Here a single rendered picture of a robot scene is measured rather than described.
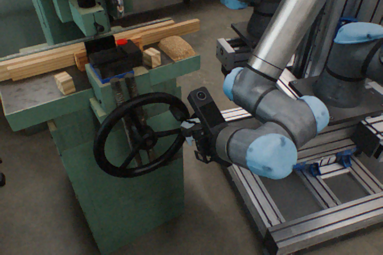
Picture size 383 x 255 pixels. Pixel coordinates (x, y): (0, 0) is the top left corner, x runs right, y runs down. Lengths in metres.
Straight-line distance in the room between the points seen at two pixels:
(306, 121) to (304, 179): 1.01
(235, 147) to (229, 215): 1.12
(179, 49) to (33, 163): 1.33
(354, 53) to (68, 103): 0.81
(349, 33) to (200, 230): 1.11
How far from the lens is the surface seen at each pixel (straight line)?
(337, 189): 1.63
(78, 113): 0.96
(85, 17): 0.96
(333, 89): 1.02
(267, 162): 0.51
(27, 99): 0.95
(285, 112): 0.59
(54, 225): 1.76
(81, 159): 1.08
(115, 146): 1.09
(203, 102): 0.66
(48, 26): 1.20
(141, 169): 0.94
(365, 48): 0.96
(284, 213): 1.47
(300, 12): 0.64
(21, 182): 2.00
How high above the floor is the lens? 1.41
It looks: 40 degrees down
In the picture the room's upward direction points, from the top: straight up
